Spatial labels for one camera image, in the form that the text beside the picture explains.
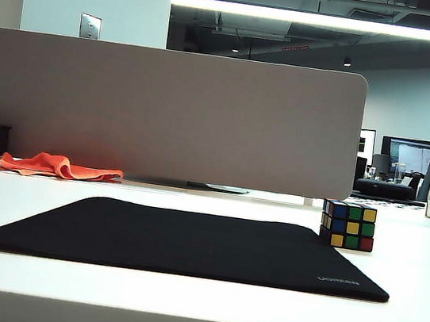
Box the black computer monitor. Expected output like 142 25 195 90
378 134 430 177

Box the orange cloth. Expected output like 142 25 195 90
0 145 126 190

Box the wide beige desk divider panel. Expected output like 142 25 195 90
0 23 371 209

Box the white framed board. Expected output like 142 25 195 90
356 127 378 163

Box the silver wall switch plate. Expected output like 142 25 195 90
78 12 104 41

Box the grey office chair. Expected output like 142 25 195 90
370 152 391 174

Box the multicolour Rubik's cube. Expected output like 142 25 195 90
317 198 379 255

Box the black round ottoman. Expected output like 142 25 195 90
352 177 417 203

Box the long white ceiling light strip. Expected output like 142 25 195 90
171 0 430 42

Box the black UGREEN mouse pad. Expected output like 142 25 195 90
0 182 399 307

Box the grey desk cable slot cover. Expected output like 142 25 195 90
127 172 251 197

